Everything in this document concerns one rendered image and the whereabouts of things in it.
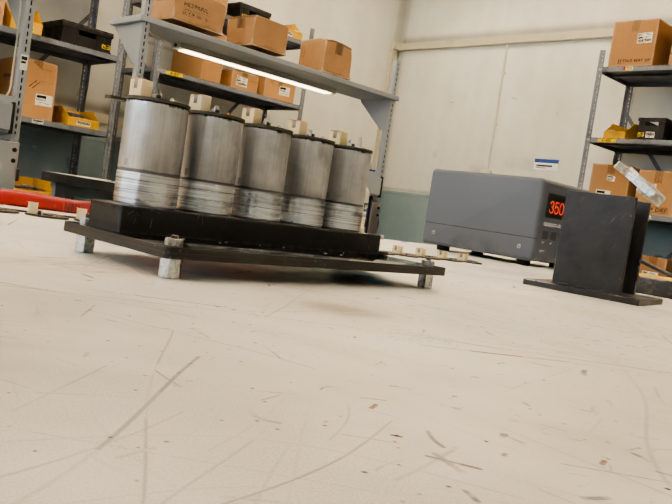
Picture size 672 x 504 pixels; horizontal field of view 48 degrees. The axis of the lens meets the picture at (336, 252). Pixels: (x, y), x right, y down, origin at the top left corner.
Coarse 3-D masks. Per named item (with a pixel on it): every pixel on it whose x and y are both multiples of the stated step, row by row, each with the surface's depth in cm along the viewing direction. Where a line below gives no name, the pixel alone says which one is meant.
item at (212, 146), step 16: (192, 128) 30; (208, 128) 30; (224, 128) 30; (240, 128) 31; (192, 144) 30; (208, 144) 30; (224, 144) 30; (240, 144) 31; (192, 160) 30; (208, 160) 30; (224, 160) 30; (192, 176) 30; (208, 176) 30; (224, 176) 31; (192, 192) 30; (208, 192) 30; (224, 192) 31; (176, 208) 31; (192, 208) 30; (208, 208) 30; (224, 208) 31
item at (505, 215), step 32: (448, 192) 88; (480, 192) 85; (512, 192) 82; (544, 192) 80; (448, 224) 88; (480, 224) 85; (512, 224) 82; (544, 224) 81; (512, 256) 82; (544, 256) 82
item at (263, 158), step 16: (256, 128) 32; (256, 144) 32; (272, 144) 32; (288, 144) 33; (240, 160) 32; (256, 160) 32; (272, 160) 32; (240, 176) 32; (256, 176) 32; (272, 176) 32; (240, 192) 32; (256, 192) 32; (272, 192) 33; (240, 208) 32; (256, 208) 32; (272, 208) 33
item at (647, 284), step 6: (642, 276) 60; (648, 276) 61; (654, 276) 60; (660, 276) 64; (642, 282) 60; (648, 282) 60; (654, 282) 59; (660, 282) 59; (666, 282) 59; (636, 288) 60; (642, 288) 60; (648, 288) 60; (654, 288) 59; (660, 288) 59; (666, 288) 59; (648, 294) 60; (654, 294) 59; (660, 294) 59; (666, 294) 59
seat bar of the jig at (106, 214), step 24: (96, 216) 28; (120, 216) 27; (144, 216) 28; (168, 216) 29; (192, 216) 29; (216, 216) 30; (216, 240) 30; (240, 240) 31; (264, 240) 32; (288, 240) 33; (312, 240) 34; (336, 240) 36; (360, 240) 37
